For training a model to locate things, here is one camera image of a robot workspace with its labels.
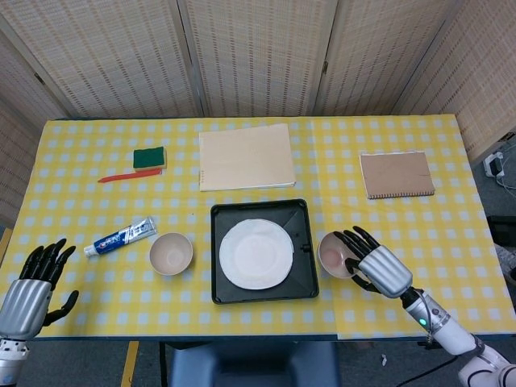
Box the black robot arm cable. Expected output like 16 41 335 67
397 353 461 387

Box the large beige notebook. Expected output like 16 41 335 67
198 123 298 193

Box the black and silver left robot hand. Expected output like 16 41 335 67
0 238 80 342

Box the green and yellow sponge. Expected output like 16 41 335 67
133 146 167 172

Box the black square plastic tray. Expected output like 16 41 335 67
210 198 320 306

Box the brown spiral notebook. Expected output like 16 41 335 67
359 151 436 200

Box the white round plate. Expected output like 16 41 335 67
218 218 294 291

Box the woven folding screen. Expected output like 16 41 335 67
0 0 516 227

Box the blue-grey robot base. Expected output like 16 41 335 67
167 341 342 387

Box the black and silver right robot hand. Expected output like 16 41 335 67
334 225 414 299

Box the white power adapter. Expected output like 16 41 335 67
483 152 507 178

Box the beige bowl with pink bottom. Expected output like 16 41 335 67
317 231 366 280

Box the blue and white toothpaste tube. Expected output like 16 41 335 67
83 215 156 259

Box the plain beige bowl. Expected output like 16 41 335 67
148 232 194 277

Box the black box on floor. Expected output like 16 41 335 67
486 215 516 246

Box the yellow checked tablecloth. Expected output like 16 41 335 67
0 114 516 342

